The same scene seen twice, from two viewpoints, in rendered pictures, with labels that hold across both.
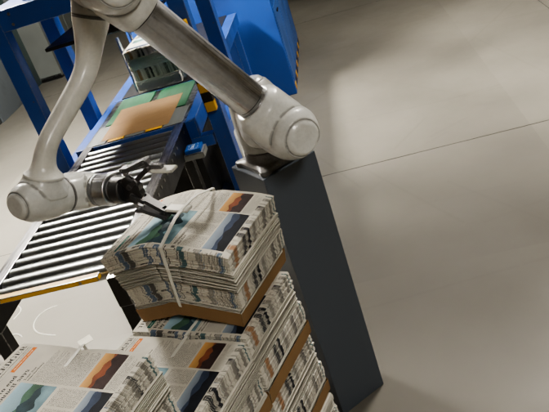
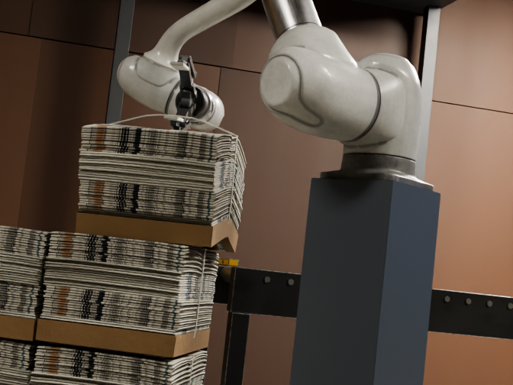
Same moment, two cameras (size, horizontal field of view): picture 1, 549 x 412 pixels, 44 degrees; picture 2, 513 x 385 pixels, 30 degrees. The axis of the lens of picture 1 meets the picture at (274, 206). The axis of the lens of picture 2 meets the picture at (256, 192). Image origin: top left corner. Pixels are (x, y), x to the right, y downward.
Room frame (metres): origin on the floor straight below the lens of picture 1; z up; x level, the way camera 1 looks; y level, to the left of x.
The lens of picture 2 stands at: (0.94, -1.76, 0.79)
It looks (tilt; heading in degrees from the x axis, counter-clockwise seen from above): 5 degrees up; 65
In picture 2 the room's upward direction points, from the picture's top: 6 degrees clockwise
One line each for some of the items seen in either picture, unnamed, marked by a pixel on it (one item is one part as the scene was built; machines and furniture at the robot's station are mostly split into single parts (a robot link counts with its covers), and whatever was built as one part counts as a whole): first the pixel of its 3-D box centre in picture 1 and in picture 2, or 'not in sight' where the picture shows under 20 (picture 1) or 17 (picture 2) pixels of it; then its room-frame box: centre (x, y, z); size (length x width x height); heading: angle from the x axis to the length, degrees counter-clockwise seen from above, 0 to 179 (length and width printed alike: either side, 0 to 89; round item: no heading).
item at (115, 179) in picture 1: (127, 189); (189, 101); (1.72, 0.36, 1.18); 0.09 x 0.07 x 0.08; 57
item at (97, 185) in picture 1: (106, 190); (195, 105); (1.76, 0.42, 1.18); 0.09 x 0.06 x 0.09; 147
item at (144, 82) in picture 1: (158, 57); not in sight; (4.25, 0.38, 0.93); 0.38 x 0.30 x 0.26; 169
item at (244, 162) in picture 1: (265, 150); (382, 173); (2.03, -0.03, 1.03); 0.22 x 0.18 x 0.06; 26
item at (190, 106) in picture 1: (150, 118); not in sight; (3.69, 0.49, 0.75); 0.70 x 0.65 x 0.10; 169
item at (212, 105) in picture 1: (197, 66); not in sight; (3.25, 0.13, 1.05); 0.05 x 0.05 x 0.45; 79
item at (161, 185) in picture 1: (158, 196); (461, 312); (2.64, 0.44, 0.74); 1.34 x 0.05 x 0.12; 169
